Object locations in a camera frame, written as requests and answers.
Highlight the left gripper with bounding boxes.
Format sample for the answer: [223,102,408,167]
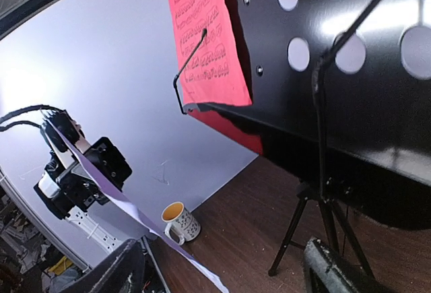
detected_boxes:
[55,137,132,212]

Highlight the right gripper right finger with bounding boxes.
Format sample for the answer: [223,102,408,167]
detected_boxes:
[303,238,393,293]

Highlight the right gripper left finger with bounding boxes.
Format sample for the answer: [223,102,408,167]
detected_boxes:
[50,239,145,292]

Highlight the lavender paper sheet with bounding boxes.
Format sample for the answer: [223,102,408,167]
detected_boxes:
[69,145,230,293]

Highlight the red sheet music paper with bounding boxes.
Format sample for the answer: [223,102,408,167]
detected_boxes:
[164,0,263,156]

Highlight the black music stand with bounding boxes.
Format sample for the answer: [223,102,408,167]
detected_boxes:
[172,0,431,277]

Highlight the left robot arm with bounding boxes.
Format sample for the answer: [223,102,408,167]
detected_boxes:
[34,137,132,254]

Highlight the patterned white mug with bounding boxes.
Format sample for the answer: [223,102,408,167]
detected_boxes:
[161,201,201,246]

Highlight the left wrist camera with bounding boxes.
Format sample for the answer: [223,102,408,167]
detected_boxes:
[41,110,91,169]

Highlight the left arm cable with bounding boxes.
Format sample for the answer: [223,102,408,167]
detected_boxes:
[0,104,65,134]

